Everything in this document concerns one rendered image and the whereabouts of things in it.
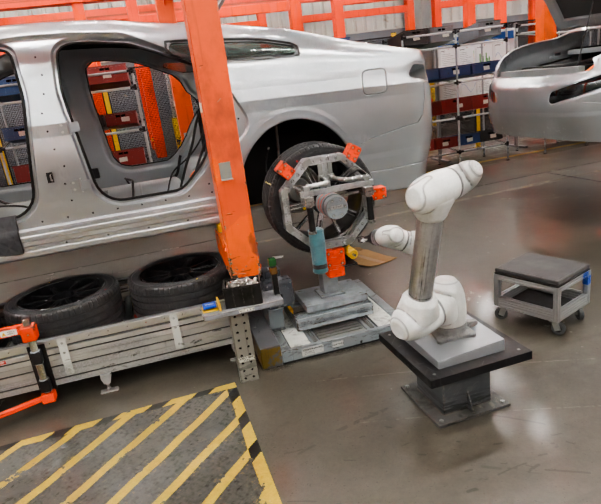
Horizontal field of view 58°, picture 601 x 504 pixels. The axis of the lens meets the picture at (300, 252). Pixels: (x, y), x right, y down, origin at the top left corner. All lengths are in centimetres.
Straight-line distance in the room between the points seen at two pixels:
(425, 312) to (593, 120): 299
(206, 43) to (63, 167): 116
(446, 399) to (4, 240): 257
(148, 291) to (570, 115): 354
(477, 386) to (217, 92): 189
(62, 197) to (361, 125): 189
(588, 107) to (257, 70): 270
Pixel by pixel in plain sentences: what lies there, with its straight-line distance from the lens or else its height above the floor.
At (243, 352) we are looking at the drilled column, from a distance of 300.
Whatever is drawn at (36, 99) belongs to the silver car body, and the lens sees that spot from 347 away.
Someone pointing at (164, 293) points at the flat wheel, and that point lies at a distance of 325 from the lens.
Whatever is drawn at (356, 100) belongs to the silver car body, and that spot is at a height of 137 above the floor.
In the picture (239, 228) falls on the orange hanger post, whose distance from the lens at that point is 296.
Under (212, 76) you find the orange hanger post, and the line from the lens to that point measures 286.
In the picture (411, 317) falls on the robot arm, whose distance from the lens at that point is 231.
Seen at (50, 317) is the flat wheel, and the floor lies 48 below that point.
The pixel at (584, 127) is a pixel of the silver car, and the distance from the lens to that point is 498.
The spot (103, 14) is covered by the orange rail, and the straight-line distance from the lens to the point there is 1141.
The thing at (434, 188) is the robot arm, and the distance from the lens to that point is 201.
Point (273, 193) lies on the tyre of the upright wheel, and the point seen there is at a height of 95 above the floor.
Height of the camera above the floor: 155
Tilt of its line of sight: 18 degrees down
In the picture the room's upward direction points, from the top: 8 degrees counter-clockwise
